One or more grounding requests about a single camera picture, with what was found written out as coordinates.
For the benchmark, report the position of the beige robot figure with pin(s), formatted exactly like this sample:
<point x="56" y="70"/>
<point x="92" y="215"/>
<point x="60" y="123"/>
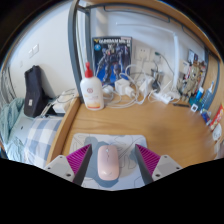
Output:
<point x="190" y="79"/>

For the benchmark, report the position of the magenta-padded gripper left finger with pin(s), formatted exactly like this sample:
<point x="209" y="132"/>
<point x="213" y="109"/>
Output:
<point x="61" y="165"/>

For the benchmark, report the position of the white wall switch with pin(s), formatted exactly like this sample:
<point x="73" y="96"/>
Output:
<point x="33" y="50"/>

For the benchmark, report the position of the grey metal shelf frame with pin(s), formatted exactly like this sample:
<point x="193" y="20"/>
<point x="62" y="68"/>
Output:
<point x="74" y="46"/>

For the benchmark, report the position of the robot model kit box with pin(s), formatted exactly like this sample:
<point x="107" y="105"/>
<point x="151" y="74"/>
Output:
<point x="111" y="56"/>

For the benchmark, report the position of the white lotion bottle red cap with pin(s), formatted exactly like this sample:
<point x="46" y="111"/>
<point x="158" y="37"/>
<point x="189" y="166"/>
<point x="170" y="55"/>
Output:
<point x="92" y="93"/>

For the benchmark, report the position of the red chips can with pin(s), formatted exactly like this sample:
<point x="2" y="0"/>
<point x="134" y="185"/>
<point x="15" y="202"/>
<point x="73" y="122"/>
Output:
<point x="217" y="116"/>

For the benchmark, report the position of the pink computer mouse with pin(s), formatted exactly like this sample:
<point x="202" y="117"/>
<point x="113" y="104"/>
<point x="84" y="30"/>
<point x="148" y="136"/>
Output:
<point x="108" y="163"/>

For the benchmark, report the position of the teal blanket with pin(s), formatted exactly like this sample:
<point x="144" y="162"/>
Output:
<point x="10" y="120"/>

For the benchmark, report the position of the small white cube clock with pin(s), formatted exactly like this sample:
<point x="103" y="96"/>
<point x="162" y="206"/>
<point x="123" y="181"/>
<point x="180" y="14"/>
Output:
<point x="194" y="107"/>

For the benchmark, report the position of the white power adapter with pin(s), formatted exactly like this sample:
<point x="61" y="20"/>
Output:
<point x="146" y="86"/>

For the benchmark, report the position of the black bag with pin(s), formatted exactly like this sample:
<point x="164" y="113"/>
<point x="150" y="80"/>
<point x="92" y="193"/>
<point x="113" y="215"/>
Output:
<point x="35" y="93"/>

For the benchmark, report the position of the white mouse pad blue clouds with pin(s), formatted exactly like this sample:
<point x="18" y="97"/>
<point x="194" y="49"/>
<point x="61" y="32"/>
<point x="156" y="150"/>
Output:
<point x="130" y="143"/>

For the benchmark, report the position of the black pen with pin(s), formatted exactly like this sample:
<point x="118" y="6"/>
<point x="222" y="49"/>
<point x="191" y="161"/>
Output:
<point x="181" y="105"/>

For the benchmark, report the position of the white wall socket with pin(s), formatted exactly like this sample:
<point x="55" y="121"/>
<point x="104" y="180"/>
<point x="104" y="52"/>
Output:
<point x="142" y="53"/>

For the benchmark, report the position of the blue snack packet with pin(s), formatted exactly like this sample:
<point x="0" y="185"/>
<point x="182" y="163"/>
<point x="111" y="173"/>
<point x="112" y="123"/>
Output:
<point x="206" y="116"/>

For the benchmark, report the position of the white power strip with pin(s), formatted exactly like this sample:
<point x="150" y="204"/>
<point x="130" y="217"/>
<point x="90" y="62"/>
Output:
<point x="162" y="98"/>

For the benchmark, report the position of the blue plaid pillow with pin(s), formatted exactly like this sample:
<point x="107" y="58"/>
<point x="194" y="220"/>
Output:
<point x="41" y="141"/>

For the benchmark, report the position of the white charger block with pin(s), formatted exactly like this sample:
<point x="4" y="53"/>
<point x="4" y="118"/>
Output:
<point x="122" y="86"/>

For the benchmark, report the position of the blue tube white cap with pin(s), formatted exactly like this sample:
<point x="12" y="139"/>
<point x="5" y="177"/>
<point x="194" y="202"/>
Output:
<point x="199" y="94"/>

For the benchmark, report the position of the blue spray bottle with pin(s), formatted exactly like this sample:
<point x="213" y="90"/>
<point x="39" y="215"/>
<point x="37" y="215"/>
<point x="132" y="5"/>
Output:
<point x="207" y="98"/>

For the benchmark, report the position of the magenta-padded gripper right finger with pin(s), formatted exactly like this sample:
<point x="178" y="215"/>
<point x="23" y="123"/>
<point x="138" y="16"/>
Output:
<point x="164" y="165"/>

